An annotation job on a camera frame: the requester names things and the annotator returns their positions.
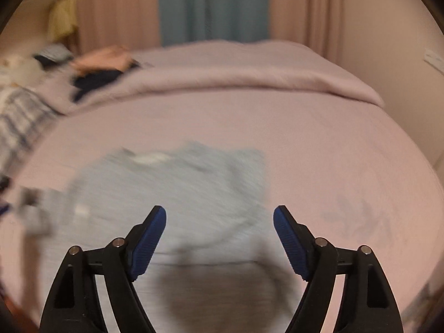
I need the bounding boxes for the teal curtain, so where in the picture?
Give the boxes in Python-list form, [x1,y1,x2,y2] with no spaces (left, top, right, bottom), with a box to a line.
[158,0,270,46]

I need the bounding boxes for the grey dark cloth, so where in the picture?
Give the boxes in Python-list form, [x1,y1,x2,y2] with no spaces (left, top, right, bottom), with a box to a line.
[33,43,73,66]

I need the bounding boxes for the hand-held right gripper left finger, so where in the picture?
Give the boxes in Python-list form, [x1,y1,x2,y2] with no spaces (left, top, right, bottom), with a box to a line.
[40,205,167,333]

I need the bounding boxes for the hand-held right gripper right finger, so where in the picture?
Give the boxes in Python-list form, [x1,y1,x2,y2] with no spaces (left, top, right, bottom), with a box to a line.
[273,205,405,333]

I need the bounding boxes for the plaid pillow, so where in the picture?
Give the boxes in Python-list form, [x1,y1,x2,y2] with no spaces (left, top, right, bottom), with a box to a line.
[0,85,59,177]

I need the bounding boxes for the grey sweatshirt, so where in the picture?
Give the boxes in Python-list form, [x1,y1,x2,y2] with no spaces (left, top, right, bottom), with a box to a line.
[21,140,309,333]

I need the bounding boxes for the yellow cloth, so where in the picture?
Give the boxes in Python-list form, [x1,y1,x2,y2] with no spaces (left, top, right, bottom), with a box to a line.
[49,0,79,42]

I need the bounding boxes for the pink curtain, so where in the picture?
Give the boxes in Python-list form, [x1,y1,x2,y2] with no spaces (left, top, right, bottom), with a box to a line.
[269,0,342,61]
[74,0,162,54]

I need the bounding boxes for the pink duvet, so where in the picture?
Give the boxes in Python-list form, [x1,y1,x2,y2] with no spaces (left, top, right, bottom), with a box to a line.
[45,40,385,115]

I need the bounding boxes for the peach folded clothing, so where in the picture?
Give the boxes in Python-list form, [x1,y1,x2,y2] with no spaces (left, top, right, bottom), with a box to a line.
[71,46,139,75]

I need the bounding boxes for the navy folded clothing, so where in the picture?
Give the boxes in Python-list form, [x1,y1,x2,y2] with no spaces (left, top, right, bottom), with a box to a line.
[71,69,122,103]

